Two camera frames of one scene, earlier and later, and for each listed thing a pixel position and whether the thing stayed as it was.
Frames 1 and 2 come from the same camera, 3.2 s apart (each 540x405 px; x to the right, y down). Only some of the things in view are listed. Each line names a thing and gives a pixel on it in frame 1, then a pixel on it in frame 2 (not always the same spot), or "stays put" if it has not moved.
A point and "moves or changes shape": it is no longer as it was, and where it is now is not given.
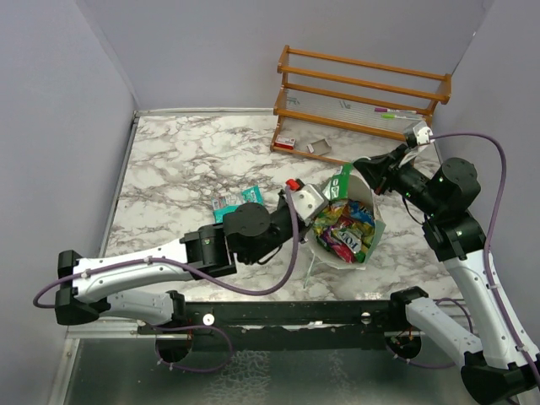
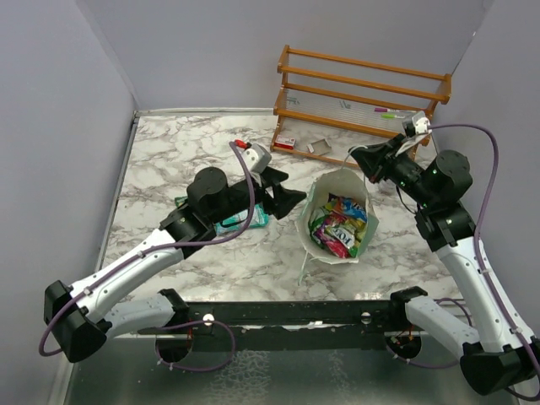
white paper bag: x=362 y=191 moves or changes shape
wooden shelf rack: x=345 y=110 stays put
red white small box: x=284 y=142 stays put
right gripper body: x=396 y=159 -> x=381 y=167
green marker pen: x=396 y=116 stays put
